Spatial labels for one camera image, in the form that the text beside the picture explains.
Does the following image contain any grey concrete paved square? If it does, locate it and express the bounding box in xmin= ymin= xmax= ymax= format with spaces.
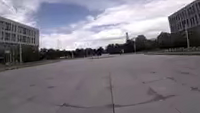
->
xmin=0 ymin=49 xmax=200 ymax=113

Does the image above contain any dark raised kerb strip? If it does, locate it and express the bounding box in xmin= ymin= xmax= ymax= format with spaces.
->
xmin=0 ymin=58 xmax=62 ymax=74
xmin=144 ymin=48 xmax=200 ymax=60

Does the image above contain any pale lamp pole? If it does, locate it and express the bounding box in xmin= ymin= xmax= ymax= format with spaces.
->
xmin=133 ymin=37 xmax=138 ymax=54
xmin=184 ymin=23 xmax=191 ymax=50
xmin=18 ymin=41 xmax=23 ymax=64

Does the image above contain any row of dark trees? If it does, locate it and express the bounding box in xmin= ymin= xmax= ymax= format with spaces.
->
xmin=20 ymin=29 xmax=200 ymax=62

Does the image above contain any grey multi-storey building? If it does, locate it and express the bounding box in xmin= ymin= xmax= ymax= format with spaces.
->
xmin=167 ymin=0 xmax=200 ymax=51

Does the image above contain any pale multi-storey building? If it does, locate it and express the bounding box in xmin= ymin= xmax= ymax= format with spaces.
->
xmin=0 ymin=8 xmax=42 ymax=66

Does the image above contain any tall thin tower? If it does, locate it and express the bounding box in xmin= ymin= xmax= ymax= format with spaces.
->
xmin=125 ymin=31 xmax=130 ymax=44

